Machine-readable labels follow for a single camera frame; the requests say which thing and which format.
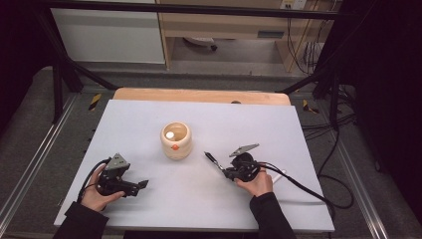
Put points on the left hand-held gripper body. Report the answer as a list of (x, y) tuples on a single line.
[(111, 181)]

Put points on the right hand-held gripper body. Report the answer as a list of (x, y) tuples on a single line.
[(245, 167)]

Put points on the black pen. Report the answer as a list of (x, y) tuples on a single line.
[(212, 160)]

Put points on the white pen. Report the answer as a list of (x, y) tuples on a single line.
[(278, 177)]

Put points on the cream ringed pen holder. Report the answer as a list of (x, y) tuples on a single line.
[(177, 149)]

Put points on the white short tube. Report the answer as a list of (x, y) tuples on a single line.
[(170, 135)]

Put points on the person's right hand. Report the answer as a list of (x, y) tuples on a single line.
[(258, 186)]

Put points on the person's left hand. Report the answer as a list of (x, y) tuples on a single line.
[(94, 199)]

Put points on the wooden table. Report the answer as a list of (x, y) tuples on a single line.
[(199, 96)]

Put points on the yellow black floor tape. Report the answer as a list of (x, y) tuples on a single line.
[(309, 107), (95, 102)]

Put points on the black metal stand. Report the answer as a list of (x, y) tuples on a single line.
[(334, 99), (58, 86)]

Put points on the white flat device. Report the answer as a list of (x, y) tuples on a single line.
[(199, 41)]

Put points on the white cabinet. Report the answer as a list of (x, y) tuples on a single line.
[(106, 36)]

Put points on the light wooden desk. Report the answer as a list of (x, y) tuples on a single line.
[(215, 25)]

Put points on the black curtain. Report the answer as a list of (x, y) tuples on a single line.
[(388, 83), (20, 49)]

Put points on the black metal crossbar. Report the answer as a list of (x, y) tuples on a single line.
[(199, 10)]

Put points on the aluminium rail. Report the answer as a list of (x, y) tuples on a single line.
[(36, 156), (361, 186)]

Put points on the white wall socket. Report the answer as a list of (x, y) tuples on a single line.
[(293, 4)]

